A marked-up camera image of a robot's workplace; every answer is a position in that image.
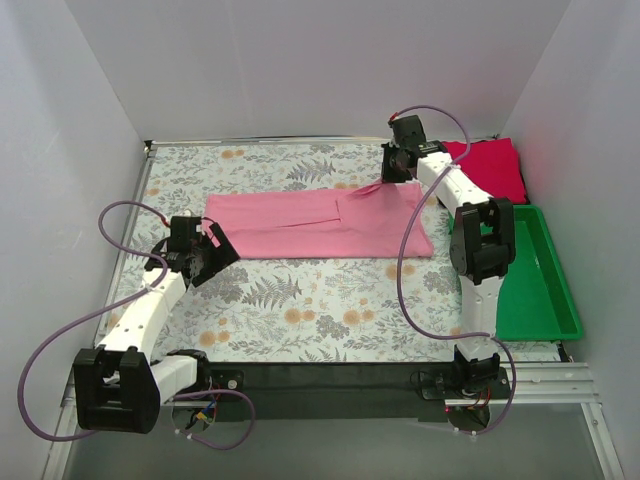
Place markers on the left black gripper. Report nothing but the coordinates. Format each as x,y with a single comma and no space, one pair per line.
204,261

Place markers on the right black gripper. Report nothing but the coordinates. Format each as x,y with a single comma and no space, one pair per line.
393,163

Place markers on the pink t shirt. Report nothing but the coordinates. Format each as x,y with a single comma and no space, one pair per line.
367,222

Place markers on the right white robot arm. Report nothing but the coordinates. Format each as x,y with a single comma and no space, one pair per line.
476,358

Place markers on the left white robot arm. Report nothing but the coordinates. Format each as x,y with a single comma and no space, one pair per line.
117,385

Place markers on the folded red t shirt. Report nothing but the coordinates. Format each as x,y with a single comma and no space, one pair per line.
499,152

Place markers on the floral patterned table mat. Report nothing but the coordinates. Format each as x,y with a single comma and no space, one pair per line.
352,310

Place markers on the green plastic tray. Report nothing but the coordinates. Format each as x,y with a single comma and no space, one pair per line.
512,283

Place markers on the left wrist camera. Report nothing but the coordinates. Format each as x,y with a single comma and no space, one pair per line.
187,214

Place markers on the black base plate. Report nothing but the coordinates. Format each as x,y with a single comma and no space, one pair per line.
341,391

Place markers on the aluminium frame rail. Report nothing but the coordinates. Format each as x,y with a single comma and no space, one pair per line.
541,420

